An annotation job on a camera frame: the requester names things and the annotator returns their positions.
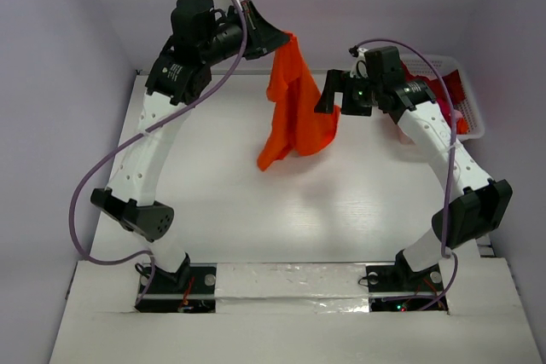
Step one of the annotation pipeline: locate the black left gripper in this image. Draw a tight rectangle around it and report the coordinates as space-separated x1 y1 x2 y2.
199 0 289 66

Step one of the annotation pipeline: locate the orange t shirt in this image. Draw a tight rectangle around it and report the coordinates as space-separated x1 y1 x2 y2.
257 33 340 171

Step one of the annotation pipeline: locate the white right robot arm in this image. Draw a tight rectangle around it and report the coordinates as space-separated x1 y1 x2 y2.
315 45 513 293

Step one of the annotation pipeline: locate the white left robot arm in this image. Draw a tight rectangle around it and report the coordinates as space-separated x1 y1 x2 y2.
90 0 289 292

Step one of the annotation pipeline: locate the white plastic basket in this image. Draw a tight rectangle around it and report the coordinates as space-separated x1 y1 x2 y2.
401 54 485 141

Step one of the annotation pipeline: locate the pink cloth in basket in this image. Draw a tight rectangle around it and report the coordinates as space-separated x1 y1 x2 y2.
437 100 463 124

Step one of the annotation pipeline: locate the dark red t shirt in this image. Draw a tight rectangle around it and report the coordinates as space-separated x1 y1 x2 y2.
403 64 469 134

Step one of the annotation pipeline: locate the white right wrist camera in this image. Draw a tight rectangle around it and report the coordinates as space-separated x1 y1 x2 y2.
349 46 368 78

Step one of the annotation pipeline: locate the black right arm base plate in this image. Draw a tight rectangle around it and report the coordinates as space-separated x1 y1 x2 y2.
358 264 444 313

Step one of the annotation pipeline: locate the metal rail right table edge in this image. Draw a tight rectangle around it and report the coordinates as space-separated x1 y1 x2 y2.
476 240 497 258

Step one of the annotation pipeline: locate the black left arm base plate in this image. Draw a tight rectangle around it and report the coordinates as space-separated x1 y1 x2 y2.
135 263 217 314

